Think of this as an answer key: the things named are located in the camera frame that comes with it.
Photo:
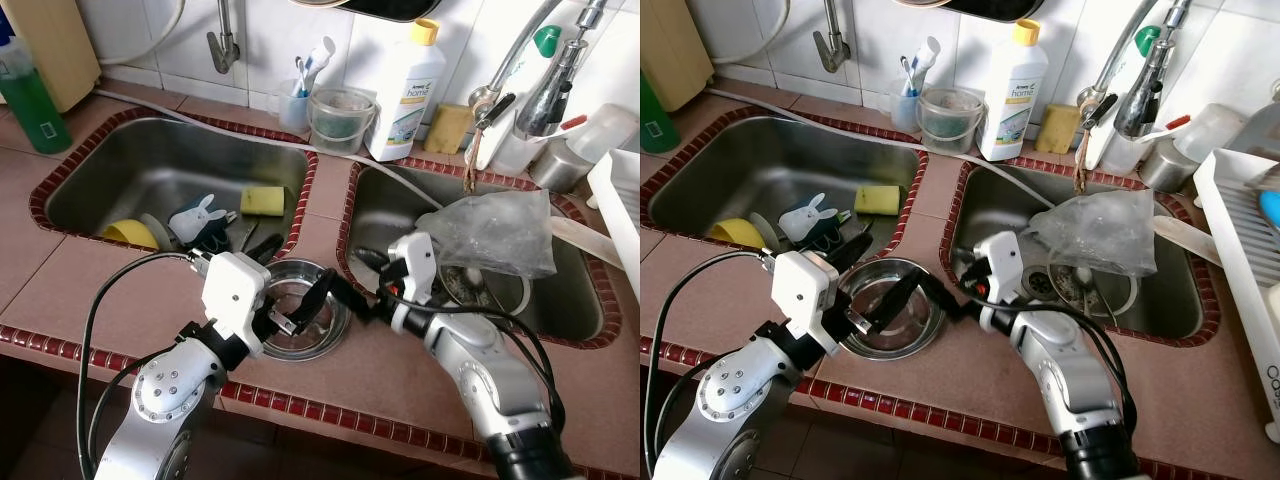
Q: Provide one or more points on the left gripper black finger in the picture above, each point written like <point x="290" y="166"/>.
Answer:
<point x="266" y="250"/>
<point x="853" y="252"/>
<point x="313" y="298"/>
<point x="897" y="300"/>

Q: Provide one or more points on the stainless steel bowl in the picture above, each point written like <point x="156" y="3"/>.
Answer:
<point x="312" y="347"/>
<point x="902" y="346"/>

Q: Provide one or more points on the blue mug with white rabbit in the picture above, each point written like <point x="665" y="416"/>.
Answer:
<point x="805" y="218"/>
<point x="195" y="222"/>

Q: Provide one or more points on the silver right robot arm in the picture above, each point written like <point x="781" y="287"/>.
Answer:
<point x="470" y="360"/>
<point x="1050" y="365"/>

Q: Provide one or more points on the bright yellow sponge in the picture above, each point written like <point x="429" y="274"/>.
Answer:
<point x="877" y="200"/>
<point x="263" y="200"/>

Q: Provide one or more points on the clear plastic bag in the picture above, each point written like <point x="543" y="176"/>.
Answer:
<point x="490" y="230"/>
<point x="1095" y="230"/>

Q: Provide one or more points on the steel sink basin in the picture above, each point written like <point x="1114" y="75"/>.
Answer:
<point x="150" y="170"/>
<point x="1170" y="300"/>
<point x="570" y="300"/>
<point x="760" y="170"/>

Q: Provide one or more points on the clear round bowl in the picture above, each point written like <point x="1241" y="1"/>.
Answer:
<point x="517" y="300"/>
<point x="1127" y="300"/>

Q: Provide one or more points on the small clear plastic bucket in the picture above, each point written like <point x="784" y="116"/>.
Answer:
<point x="342" y="125"/>
<point x="950" y="125"/>

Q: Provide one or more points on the clear toothbrush cup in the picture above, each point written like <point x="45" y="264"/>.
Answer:
<point x="902" y="112"/>
<point x="293" y="112"/>

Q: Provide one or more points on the mustard yellow sponge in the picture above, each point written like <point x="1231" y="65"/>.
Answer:
<point x="1058" y="130"/>
<point x="448" y="130"/>

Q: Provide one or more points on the white bottle with yellow cap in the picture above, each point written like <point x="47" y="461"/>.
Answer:
<point x="1012" y="100"/>
<point x="405" y="100"/>

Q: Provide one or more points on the white and blue toothbrush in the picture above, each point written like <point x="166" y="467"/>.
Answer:
<point x="318" y="60"/>
<point x="925" y="58"/>

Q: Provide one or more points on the small steel cup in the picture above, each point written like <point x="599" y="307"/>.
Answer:
<point x="1165" y="168"/>
<point x="560" y="168"/>

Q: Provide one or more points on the green dish soap bottle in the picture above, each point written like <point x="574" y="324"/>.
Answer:
<point x="658" y="125"/>
<point x="30" y="110"/>

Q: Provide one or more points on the white dish rack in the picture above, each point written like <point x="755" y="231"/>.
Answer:
<point x="615" y="200"/>
<point x="1235" y="260"/>

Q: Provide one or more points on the chrome gooseneck faucet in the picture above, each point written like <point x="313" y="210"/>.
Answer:
<point x="550" y="95"/>
<point x="1140" y="95"/>

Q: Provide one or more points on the hanging steel pan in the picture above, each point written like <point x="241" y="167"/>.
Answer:
<point x="380" y="8"/>
<point x="980" y="8"/>

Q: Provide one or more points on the clear plastic container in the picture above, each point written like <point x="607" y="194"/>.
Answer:
<point x="1210" y="130"/>
<point x="605" y="130"/>

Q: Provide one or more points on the beige water ionizer appliance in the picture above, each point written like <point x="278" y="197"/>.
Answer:
<point x="675" y="50"/>
<point x="65" y="50"/>

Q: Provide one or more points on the white bottle with green cap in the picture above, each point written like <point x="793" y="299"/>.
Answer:
<point x="1148" y="40"/>
<point x="548" y="40"/>

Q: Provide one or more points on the blue bowl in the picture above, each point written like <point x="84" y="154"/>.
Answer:
<point x="1270" y="210"/>

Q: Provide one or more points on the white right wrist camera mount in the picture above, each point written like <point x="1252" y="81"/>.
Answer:
<point x="415" y="265"/>
<point x="1003" y="265"/>

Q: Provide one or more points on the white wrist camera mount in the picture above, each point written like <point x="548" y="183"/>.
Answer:
<point x="235" y="290"/>
<point x="805" y="295"/>
<point x="415" y="265"/>
<point x="1003" y="265"/>

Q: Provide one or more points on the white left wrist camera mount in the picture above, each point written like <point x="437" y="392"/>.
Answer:
<point x="235" y="290"/>
<point x="805" y="295"/>

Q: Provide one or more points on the chrome wall tap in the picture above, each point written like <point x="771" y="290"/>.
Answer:
<point x="225" y="50"/>
<point x="833" y="50"/>

